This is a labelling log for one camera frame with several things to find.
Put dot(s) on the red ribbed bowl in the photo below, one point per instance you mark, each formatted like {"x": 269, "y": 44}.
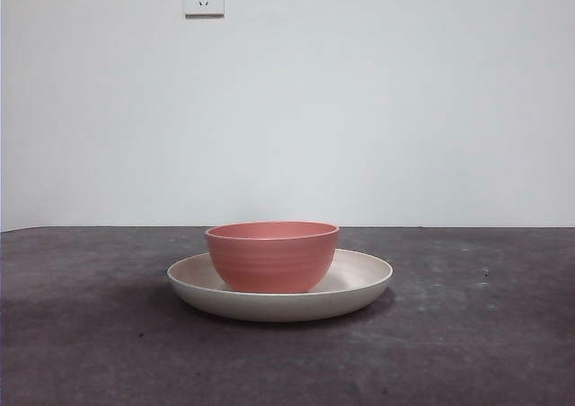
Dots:
{"x": 269, "y": 262}

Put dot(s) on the white round plate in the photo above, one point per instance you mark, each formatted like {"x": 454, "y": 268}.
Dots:
{"x": 278, "y": 307}

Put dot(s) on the dark grey felt table mat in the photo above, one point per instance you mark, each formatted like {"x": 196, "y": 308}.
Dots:
{"x": 287, "y": 365}

